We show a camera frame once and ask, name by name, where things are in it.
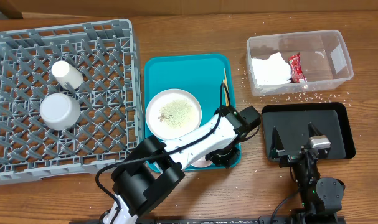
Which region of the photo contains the grey dish rack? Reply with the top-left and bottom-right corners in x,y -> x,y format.
0,19 -> 144,185

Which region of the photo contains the large white plate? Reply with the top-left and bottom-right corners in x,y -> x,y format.
145,88 -> 202,140

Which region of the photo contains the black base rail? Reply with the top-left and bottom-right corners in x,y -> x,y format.
69,216 -> 346,224

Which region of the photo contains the grey bowl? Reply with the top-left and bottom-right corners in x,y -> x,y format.
40,93 -> 80,131

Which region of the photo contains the wooden chopstick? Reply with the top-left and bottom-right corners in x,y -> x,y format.
223,79 -> 229,106
223,68 -> 230,106

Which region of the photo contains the teal serving tray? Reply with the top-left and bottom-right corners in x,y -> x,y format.
143,53 -> 242,174

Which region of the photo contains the black plastic tray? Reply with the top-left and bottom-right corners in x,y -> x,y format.
262,102 -> 356,159

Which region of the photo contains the white cup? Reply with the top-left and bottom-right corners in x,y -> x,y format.
51,60 -> 83,89

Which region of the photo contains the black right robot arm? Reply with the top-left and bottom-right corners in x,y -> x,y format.
269,123 -> 345,223

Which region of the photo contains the white napkin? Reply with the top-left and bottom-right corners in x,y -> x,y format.
252,52 -> 291,86

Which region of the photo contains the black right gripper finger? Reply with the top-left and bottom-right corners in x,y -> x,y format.
308,122 -> 323,138
272,127 -> 285,152

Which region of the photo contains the red snack wrapper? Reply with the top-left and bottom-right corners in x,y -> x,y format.
288,53 -> 307,83

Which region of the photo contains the clear plastic bin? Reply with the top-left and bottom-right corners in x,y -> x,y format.
247,30 -> 354,96

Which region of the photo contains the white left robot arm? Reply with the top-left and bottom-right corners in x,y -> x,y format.
95,105 -> 261,223

